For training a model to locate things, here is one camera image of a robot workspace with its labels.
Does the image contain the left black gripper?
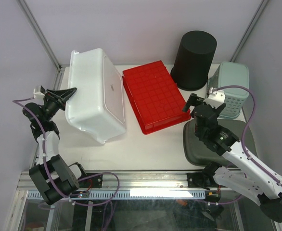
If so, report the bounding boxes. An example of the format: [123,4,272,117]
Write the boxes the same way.
[42,88,80,121]

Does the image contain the large black plastic bucket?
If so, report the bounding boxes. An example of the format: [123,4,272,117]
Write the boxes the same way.
[170,30,217,91]

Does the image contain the red plastic tray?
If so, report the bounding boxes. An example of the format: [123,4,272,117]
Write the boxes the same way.
[122,60,191,135]

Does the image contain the white plastic bin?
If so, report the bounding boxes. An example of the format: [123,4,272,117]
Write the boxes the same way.
[65,48,126,144]

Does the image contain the teal perforated plastic basket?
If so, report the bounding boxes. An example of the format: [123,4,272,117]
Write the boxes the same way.
[207,62,249,119]

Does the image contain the grey plastic tray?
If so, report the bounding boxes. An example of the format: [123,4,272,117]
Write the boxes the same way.
[183,119,246,167]

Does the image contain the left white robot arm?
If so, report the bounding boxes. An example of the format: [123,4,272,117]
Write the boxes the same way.
[22,86,88,205]

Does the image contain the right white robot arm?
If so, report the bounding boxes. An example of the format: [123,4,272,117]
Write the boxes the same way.
[183,91,282,223]

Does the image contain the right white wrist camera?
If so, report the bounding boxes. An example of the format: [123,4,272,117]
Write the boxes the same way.
[205,88,226,108]

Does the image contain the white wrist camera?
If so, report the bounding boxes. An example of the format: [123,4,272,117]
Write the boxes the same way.
[33,85,46,100]
[205,88,226,108]

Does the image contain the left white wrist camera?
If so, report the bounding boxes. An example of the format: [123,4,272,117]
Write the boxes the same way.
[33,85,46,100]

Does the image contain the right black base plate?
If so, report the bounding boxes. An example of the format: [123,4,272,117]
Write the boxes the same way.
[187,172,218,190]

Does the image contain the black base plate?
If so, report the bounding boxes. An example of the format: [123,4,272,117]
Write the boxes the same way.
[78,173,103,189]
[187,172,218,190]

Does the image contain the aluminium mounting rail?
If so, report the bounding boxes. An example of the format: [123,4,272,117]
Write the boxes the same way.
[17,169,228,192]

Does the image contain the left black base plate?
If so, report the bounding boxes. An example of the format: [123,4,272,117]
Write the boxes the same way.
[78,173,103,189]

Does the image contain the white slotted cable duct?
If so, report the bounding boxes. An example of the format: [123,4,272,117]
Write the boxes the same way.
[26,190,206,200]

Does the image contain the left aluminium frame post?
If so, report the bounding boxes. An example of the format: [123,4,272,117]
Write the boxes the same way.
[16,0,61,71]

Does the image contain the aluminium frame post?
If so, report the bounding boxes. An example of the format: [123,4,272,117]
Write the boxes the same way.
[230,0,270,63]
[16,0,61,71]

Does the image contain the right aluminium frame post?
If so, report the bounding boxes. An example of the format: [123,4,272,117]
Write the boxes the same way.
[230,0,270,63]

